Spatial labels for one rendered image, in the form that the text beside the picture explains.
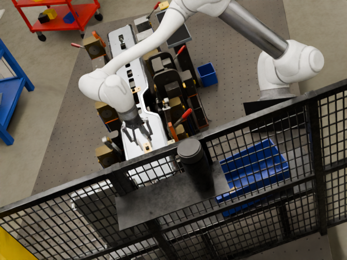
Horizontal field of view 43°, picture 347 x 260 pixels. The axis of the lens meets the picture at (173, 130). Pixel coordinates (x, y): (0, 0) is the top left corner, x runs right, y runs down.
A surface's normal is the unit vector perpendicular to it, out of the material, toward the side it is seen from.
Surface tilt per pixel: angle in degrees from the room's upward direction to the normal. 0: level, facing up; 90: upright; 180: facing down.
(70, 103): 0
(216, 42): 0
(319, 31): 0
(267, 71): 56
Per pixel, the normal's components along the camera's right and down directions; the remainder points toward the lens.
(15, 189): -0.29, -0.65
